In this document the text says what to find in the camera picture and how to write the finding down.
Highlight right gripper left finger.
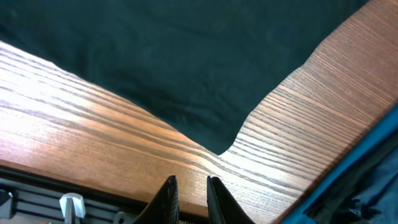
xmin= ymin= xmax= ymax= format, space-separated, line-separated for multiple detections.
xmin=132 ymin=175 xmax=179 ymax=224

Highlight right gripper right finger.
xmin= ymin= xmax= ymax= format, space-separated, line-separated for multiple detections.
xmin=206 ymin=176 xmax=254 ymax=224

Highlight black shorts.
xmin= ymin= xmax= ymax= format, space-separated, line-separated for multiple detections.
xmin=1 ymin=0 xmax=365 ymax=154

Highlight blue polo shirt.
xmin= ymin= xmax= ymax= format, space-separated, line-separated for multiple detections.
xmin=282 ymin=106 xmax=397 ymax=224

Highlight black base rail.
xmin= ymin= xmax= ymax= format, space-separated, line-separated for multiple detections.
xmin=1 ymin=166 xmax=209 ymax=224

